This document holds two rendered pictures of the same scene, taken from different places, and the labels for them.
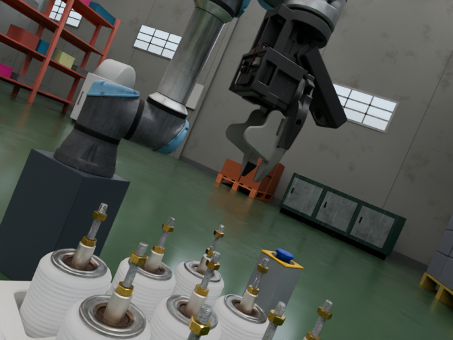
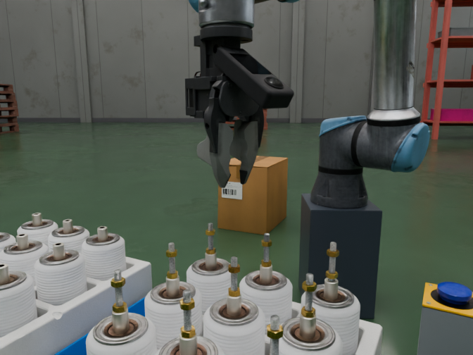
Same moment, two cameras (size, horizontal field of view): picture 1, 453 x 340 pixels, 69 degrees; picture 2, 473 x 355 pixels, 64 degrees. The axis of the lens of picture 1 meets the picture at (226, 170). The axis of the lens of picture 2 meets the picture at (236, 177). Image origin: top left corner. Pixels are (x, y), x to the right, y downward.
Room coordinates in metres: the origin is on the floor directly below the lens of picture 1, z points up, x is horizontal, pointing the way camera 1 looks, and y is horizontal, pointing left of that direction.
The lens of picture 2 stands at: (0.30, -0.55, 0.57)
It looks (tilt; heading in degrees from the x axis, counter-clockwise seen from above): 11 degrees down; 74
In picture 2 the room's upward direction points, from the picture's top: straight up
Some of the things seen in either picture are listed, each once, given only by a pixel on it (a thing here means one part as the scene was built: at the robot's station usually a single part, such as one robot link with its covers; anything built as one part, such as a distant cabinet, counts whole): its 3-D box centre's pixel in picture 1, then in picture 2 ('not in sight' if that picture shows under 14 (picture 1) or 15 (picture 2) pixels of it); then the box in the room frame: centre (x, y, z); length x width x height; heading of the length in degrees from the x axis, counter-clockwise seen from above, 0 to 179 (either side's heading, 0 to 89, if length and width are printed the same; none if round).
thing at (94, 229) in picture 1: (94, 229); (210, 241); (0.44, 0.13, 0.30); 0.01 x 0.01 x 0.08
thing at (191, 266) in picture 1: (202, 271); (330, 296); (0.61, -0.03, 0.25); 0.08 x 0.08 x 0.01
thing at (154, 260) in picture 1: (154, 260); (265, 273); (0.53, 0.05, 0.26); 0.02 x 0.02 x 0.03
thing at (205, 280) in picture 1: (206, 278); (234, 280); (0.44, -0.03, 0.30); 0.01 x 0.01 x 0.08
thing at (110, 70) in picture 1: (106, 96); not in sight; (5.90, 2.49, 0.66); 0.67 x 0.62 x 1.31; 162
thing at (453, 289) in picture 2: (284, 256); (453, 294); (0.70, -0.19, 0.32); 0.04 x 0.04 x 0.02
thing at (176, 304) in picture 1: (192, 312); (234, 311); (0.44, -0.03, 0.25); 0.08 x 0.08 x 0.01
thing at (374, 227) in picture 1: (337, 213); not in sight; (6.01, -2.18, 0.36); 1.83 x 1.71 x 0.72; 71
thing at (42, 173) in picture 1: (62, 218); (336, 252); (0.85, 0.34, 0.15); 0.18 x 0.18 x 0.30; 71
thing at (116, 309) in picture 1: (117, 305); (172, 285); (0.36, 0.05, 0.26); 0.02 x 0.02 x 0.03
